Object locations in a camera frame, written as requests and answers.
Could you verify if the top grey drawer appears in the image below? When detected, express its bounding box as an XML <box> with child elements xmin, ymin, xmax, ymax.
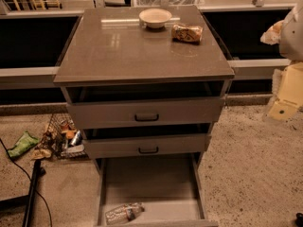
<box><xmin>67</xmin><ymin>97</ymin><xmax>223</xmax><ymax>130</ymax></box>

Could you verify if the black cable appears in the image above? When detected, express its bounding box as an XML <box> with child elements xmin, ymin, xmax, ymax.
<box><xmin>0</xmin><ymin>137</ymin><xmax>53</xmax><ymax>227</ymax></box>

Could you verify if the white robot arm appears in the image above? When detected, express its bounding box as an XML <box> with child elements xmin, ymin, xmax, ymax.
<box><xmin>260</xmin><ymin>1</ymin><xmax>303</xmax><ymax>121</ymax></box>

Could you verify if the yellow snack bag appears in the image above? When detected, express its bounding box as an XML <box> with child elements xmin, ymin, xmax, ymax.
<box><xmin>171</xmin><ymin>24</ymin><xmax>203</xmax><ymax>43</ymax></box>

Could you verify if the grey drawer cabinet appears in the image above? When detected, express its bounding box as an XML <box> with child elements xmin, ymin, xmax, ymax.
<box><xmin>52</xmin><ymin>5</ymin><xmax>236</xmax><ymax>227</ymax></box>

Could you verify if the grey metal railing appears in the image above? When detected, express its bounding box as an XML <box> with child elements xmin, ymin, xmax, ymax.
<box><xmin>0</xmin><ymin>0</ymin><xmax>302</xmax><ymax>89</ymax></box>

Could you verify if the clear plastic water bottle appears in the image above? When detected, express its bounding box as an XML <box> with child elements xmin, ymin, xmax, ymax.
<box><xmin>105</xmin><ymin>202</ymin><xmax>145</xmax><ymax>225</ymax></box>

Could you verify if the white ceramic bowl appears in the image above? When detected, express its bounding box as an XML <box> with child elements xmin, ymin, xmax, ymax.
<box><xmin>139</xmin><ymin>9</ymin><xmax>172</xmax><ymax>28</ymax></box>

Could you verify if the green chip bag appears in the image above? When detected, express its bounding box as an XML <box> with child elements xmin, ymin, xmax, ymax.
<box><xmin>8</xmin><ymin>131</ymin><xmax>39</xmax><ymax>158</ymax></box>

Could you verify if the bottom grey drawer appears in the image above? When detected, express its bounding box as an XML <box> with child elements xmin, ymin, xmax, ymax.
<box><xmin>94</xmin><ymin>154</ymin><xmax>218</xmax><ymax>227</ymax></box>

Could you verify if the yellow snack packet on floor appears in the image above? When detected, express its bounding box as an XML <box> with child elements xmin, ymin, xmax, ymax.
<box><xmin>32</xmin><ymin>148</ymin><xmax>52</xmax><ymax>160</ymax></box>

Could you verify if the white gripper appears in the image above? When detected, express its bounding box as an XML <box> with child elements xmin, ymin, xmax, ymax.
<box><xmin>260</xmin><ymin>21</ymin><xmax>303</xmax><ymax>121</ymax></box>

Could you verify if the grey drawer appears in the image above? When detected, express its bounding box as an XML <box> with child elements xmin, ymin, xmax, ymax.
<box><xmin>94</xmin><ymin>154</ymin><xmax>218</xmax><ymax>227</ymax></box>
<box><xmin>83</xmin><ymin>133</ymin><xmax>210</xmax><ymax>159</ymax></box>
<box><xmin>67</xmin><ymin>97</ymin><xmax>223</xmax><ymax>130</ymax></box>

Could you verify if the black metal stand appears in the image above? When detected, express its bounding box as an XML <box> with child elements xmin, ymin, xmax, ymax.
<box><xmin>0</xmin><ymin>160</ymin><xmax>43</xmax><ymax>227</ymax></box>

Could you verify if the middle grey drawer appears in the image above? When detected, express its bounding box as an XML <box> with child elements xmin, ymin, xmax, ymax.
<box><xmin>83</xmin><ymin>133</ymin><xmax>210</xmax><ymax>159</ymax></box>

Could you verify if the wire basket with items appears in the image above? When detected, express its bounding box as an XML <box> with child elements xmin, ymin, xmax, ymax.
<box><xmin>36</xmin><ymin>113</ymin><xmax>87</xmax><ymax>159</ymax></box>

